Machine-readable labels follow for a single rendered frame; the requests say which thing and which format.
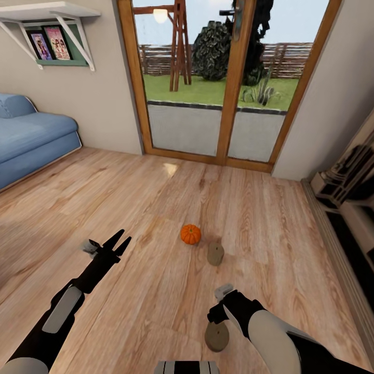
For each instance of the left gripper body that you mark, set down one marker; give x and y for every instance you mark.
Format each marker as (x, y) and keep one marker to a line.
(101, 264)

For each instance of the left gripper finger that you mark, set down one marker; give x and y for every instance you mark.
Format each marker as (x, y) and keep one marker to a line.
(120, 250)
(108, 246)

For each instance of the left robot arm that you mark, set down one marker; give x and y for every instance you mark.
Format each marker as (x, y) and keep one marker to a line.
(38, 351)

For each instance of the pillar candle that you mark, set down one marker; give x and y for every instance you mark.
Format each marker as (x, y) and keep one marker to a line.
(217, 336)
(215, 254)

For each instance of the shelf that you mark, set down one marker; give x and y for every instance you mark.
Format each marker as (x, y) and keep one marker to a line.
(72, 28)

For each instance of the pumpkin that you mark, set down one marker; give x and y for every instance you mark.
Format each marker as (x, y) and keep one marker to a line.
(190, 234)

